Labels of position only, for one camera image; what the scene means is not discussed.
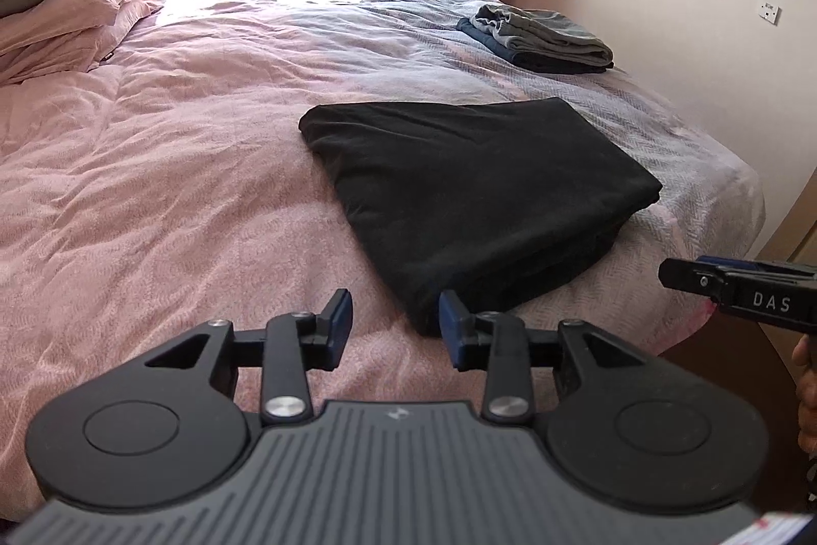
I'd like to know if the white wall socket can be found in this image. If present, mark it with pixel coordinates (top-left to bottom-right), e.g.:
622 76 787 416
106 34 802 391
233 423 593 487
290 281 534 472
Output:
759 2 781 25

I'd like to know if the pink grey duvet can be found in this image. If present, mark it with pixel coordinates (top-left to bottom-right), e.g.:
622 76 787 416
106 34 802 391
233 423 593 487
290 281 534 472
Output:
2 0 764 522

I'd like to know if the person's right hand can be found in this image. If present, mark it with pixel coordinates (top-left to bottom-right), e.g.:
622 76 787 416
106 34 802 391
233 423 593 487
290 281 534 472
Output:
792 335 817 455

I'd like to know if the black garment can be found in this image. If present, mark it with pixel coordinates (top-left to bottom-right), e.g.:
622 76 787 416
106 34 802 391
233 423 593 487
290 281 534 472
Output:
299 98 662 338

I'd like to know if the lower pink pillow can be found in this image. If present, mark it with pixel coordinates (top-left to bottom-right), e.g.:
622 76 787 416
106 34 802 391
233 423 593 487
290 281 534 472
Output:
2 0 163 86

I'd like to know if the pink pillow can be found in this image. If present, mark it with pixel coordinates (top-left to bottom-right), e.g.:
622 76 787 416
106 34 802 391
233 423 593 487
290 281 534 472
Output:
2 0 163 86
0 0 129 55

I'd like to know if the grey garment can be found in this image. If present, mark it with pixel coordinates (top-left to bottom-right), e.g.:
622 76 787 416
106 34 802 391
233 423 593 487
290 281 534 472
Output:
468 4 613 66

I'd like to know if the dark blue garment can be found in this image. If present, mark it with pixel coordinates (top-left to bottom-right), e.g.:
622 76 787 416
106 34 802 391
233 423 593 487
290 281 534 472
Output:
455 18 611 75

